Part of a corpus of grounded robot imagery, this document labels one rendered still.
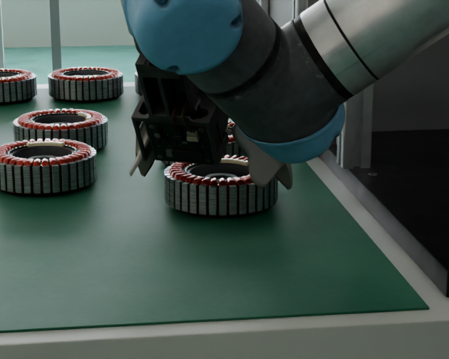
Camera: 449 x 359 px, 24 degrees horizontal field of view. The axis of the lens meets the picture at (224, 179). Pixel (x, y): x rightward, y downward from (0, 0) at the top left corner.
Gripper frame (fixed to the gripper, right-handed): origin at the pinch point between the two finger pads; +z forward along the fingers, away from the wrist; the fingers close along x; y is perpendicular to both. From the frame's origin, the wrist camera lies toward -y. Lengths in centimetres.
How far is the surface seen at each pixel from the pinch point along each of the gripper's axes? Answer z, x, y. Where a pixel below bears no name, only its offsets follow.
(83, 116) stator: 9.3, -23.7, -17.2
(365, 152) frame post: 4.7, 12.6, -9.9
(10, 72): 22, -48, -39
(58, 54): 189, -175, -247
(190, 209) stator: -0.8, -1.1, 5.3
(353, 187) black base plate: 5.6, 12.0, -5.6
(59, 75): 21, -39, -38
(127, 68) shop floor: 312, -221, -387
